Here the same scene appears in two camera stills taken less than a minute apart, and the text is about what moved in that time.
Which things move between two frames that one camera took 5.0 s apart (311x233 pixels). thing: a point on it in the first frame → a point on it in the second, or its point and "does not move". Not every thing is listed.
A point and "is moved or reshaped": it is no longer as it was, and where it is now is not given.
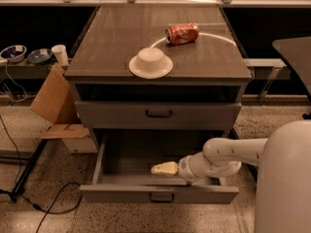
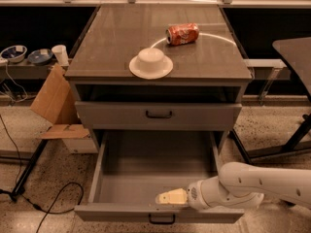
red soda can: x=182 y=33 does not move
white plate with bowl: x=151 y=63 does not move
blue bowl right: x=40 y=55 does not move
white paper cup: x=60 y=52 does not move
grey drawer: x=124 y=160 is moved or reshaped
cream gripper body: x=184 y=167 → x=194 y=196
